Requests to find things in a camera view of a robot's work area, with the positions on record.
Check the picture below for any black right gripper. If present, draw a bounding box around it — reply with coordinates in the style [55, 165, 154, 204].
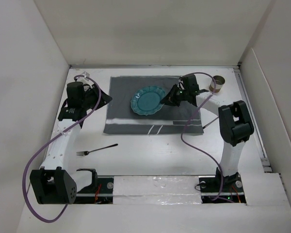
[160, 83, 189, 106]

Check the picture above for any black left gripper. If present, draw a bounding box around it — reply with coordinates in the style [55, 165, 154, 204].
[81, 83, 111, 111]

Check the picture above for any teal ceramic plate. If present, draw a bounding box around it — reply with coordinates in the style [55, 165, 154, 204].
[130, 86, 166, 116]

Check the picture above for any grey cloth placemat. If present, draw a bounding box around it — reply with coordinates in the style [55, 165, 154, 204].
[103, 76, 204, 135]

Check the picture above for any brown paper cup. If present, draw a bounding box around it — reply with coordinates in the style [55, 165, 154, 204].
[209, 75, 226, 93]

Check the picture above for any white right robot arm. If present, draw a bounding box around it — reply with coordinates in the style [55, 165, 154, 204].
[160, 72, 254, 191]

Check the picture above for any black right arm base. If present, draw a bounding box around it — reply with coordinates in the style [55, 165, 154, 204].
[194, 169, 246, 204]

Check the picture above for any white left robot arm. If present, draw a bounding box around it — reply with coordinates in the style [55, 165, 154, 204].
[30, 81, 112, 204]

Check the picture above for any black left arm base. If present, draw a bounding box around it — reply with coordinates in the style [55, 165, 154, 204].
[72, 168, 114, 204]

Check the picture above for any black fork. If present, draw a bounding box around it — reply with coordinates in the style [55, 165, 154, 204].
[76, 143, 118, 156]

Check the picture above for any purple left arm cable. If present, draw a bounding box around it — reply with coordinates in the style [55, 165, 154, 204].
[23, 75, 103, 223]

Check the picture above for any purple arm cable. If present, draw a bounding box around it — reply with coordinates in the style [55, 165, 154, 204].
[23, 75, 103, 223]
[180, 72, 225, 201]

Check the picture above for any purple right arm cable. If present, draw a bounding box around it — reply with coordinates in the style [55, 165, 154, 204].
[180, 72, 225, 201]

